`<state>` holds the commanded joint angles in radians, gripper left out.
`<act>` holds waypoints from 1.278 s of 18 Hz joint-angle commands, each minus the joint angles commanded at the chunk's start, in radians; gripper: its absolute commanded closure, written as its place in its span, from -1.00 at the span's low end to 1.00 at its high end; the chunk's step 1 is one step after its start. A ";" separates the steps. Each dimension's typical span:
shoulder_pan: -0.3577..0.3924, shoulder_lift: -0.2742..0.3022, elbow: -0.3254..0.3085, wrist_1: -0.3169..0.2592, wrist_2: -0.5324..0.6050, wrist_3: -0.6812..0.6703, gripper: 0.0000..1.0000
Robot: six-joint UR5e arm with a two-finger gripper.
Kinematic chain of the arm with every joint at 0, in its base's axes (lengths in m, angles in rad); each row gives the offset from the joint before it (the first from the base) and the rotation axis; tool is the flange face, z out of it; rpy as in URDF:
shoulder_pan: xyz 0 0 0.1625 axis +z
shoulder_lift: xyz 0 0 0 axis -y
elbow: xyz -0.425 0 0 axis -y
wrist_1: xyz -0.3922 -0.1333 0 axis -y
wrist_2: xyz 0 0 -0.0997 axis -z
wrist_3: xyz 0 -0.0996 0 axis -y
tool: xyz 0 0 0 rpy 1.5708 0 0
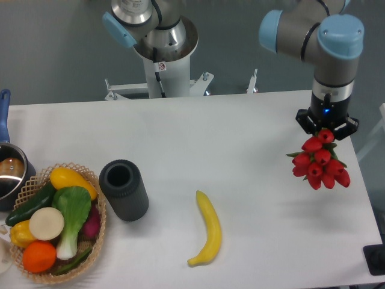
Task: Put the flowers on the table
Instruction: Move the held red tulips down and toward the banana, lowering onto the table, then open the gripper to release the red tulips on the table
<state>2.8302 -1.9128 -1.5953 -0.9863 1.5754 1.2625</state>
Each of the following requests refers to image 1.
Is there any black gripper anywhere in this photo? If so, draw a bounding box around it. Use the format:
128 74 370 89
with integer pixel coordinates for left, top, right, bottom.
295 93 360 140

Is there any red tulip bouquet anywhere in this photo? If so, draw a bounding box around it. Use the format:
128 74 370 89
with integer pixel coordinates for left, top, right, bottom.
286 128 351 190

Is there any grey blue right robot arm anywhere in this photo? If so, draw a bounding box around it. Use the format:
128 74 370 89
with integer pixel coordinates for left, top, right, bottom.
259 1 365 140

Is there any black device at edge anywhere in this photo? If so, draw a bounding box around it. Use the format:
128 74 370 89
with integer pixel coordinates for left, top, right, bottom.
363 244 384 276

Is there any yellow banana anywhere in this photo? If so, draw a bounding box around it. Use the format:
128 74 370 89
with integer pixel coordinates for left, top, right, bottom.
187 190 223 267

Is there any dark grey ribbed vase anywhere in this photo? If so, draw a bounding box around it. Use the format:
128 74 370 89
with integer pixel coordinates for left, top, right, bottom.
99 160 149 222

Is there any purple red vegetable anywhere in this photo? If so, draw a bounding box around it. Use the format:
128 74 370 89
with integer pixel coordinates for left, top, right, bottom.
82 206 100 238

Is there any green bok choy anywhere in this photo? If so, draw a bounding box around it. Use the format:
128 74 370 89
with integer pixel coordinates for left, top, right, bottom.
52 186 91 260

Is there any yellow squash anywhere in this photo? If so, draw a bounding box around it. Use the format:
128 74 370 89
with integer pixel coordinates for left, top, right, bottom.
49 167 98 200

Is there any green bean pod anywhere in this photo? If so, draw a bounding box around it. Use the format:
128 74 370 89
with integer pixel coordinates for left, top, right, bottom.
52 247 92 276

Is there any woven wicker basket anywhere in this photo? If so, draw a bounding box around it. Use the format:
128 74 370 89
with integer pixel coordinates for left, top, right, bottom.
10 163 106 285

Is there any dark green cucumber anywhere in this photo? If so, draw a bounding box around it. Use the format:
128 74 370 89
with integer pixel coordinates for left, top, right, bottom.
5 181 57 227

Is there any white round radish slice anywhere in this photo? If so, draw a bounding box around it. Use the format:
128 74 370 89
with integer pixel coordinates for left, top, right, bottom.
29 207 64 241

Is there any orange fruit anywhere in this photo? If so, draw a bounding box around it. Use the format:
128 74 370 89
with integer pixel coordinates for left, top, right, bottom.
22 240 57 273

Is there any yellow bell pepper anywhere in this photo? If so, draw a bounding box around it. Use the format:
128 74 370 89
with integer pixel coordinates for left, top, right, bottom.
10 220 36 248

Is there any white metal frame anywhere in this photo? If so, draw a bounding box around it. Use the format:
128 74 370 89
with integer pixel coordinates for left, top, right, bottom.
104 68 258 101

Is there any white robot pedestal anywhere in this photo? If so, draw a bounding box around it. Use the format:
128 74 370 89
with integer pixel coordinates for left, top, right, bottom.
142 56 190 99

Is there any black cable on pedestal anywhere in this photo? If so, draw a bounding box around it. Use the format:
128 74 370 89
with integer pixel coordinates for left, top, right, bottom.
152 47 167 99

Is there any blue handled saucepan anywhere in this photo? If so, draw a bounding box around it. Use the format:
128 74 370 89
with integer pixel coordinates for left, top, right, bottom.
1 89 36 212

